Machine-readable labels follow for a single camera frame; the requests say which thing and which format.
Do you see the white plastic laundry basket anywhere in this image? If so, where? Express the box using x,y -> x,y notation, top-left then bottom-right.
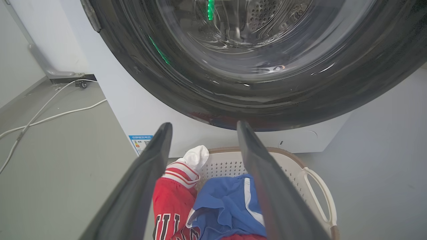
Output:
195,147 -> 340,240

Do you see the white washing machine body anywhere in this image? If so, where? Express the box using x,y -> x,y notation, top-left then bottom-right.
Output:
60,0 -> 353,158

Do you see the white cable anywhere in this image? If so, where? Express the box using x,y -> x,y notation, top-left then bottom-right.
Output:
0,79 -> 98,174
0,99 -> 108,140

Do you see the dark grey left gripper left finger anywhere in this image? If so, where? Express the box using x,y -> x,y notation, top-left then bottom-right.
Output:
79,122 -> 173,240

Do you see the white panel on caster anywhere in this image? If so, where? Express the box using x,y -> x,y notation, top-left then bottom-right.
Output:
4,0 -> 97,88

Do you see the red basketball jersey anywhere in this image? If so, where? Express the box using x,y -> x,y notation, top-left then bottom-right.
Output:
152,162 -> 267,240

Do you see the blue garment with white stripe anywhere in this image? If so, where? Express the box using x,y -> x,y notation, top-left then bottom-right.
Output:
186,174 -> 267,240

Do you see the black round washing machine door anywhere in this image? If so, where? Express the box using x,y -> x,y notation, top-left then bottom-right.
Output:
80,0 -> 427,132

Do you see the energy label sticker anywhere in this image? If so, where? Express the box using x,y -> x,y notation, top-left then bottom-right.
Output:
129,135 -> 154,156

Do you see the white cloth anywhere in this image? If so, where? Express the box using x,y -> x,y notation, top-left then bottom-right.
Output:
175,145 -> 210,172

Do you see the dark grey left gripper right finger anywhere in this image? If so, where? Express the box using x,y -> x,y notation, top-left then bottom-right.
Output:
237,121 -> 331,240

